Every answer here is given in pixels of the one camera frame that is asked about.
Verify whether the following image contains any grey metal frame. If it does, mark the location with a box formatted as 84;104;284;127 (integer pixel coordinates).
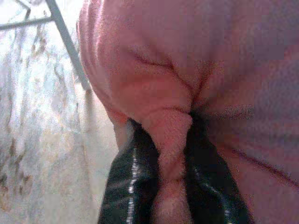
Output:
0;0;93;93

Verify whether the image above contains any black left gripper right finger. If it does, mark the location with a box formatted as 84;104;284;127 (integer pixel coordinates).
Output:
183;111;254;224

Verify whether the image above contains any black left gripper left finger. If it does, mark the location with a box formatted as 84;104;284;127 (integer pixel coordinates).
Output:
97;118;164;224

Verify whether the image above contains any pink pillow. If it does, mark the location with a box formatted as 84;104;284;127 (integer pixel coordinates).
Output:
76;0;299;224

